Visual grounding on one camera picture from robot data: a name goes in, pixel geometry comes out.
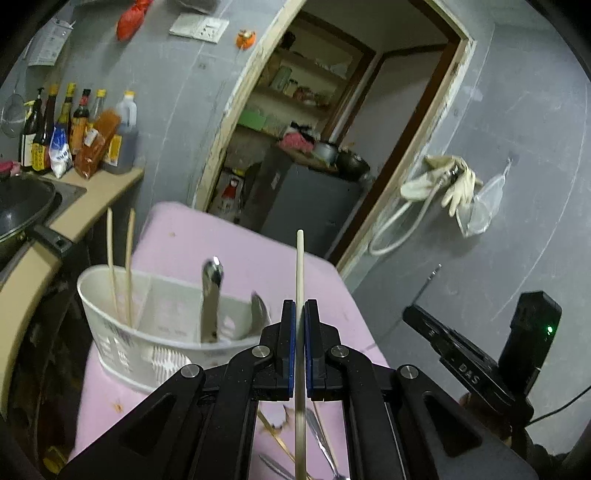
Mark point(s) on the soy sauce bottle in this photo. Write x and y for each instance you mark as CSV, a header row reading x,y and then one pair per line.
x,y
81,117
67,113
42,147

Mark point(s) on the wooden shelf unit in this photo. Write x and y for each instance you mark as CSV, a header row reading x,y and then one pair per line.
x,y
300,78

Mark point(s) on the pink scrub pad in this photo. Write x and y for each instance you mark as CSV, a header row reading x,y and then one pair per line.
x,y
9,168

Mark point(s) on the white wall box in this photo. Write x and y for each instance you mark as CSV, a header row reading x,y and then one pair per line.
x,y
48,44

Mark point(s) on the white mesh bag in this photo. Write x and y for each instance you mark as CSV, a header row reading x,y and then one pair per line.
x,y
482,207

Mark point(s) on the orange spice packet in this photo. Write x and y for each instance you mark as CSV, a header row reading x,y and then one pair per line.
x,y
94,150

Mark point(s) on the white switch socket panel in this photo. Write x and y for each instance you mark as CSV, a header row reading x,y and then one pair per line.
x,y
198,27

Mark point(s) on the grey cabinet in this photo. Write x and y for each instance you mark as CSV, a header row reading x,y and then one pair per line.
x,y
300,207

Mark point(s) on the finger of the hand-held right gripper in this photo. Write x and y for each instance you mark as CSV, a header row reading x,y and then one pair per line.
x,y
427,325

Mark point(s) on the large oil jug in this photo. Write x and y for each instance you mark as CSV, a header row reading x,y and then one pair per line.
x,y
123,138

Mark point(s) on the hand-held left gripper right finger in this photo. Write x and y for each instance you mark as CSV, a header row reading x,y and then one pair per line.
x,y
308,350

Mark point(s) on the person's right hand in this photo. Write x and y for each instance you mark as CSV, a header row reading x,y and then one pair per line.
x,y
485,410

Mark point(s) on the long steel spoon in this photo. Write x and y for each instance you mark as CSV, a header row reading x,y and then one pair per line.
x,y
259,314
211,300

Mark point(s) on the wooden door frame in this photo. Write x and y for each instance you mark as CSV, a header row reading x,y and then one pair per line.
x,y
240,106

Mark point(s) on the dark metal bowl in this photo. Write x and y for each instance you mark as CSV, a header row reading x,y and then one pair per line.
x,y
353,164

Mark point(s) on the white plastic utensil holder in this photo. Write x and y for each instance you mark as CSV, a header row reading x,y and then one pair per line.
x,y
134,341

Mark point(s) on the white blue salt bag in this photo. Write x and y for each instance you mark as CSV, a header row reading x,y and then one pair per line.
x,y
61,154

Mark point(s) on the beige kitchen counter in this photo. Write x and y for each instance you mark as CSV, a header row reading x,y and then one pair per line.
x,y
111,184

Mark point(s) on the red label bottle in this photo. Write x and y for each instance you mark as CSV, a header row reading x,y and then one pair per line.
x,y
231,196

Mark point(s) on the pink cloth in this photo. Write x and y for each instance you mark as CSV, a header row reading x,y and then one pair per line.
x,y
295,142

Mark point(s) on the gold spoon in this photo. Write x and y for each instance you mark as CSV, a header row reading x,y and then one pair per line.
x,y
277,436

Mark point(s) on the steel pot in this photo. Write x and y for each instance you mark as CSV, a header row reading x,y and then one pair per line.
x,y
324,154

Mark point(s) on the cream rubber gloves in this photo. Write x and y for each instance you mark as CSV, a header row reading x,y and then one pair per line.
x,y
457,184

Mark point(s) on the wooden chopstick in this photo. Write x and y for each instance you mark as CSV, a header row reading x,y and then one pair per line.
x,y
111,263
129,263
300,267

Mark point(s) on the green box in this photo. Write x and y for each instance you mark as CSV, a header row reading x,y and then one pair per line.
x,y
253,120

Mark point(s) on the black wok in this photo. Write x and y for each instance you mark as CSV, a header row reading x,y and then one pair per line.
x,y
23,207

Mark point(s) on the clear glass bottle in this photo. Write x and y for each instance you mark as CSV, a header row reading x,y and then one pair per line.
x,y
98,104

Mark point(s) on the steel sink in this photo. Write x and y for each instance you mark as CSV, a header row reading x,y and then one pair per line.
x,y
69,194

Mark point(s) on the red plastic bag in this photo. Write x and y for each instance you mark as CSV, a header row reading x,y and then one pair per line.
x,y
131,21

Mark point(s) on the orange wall plug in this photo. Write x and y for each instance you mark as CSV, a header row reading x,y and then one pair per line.
x,y
246,38

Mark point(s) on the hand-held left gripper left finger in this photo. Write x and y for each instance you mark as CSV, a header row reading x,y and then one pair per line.
x,y
290,350

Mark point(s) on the green thermos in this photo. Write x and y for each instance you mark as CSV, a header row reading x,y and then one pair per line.
x,y
281,77

